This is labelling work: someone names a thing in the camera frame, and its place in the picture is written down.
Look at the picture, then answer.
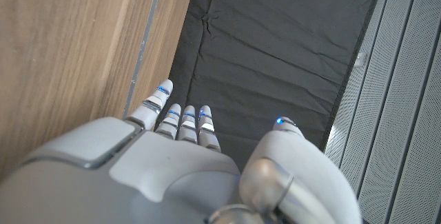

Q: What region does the black backdrop curtain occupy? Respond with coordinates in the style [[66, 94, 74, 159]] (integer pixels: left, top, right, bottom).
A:
[[167, 0, 387, 173]]

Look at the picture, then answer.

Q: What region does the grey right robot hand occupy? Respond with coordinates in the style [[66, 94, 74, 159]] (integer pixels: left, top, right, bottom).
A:
[[0, 79, 362, 224]]

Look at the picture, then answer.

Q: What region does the grey tape outline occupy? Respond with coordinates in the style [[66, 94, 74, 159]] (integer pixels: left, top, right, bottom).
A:
[[122, 0, 165, 119]]

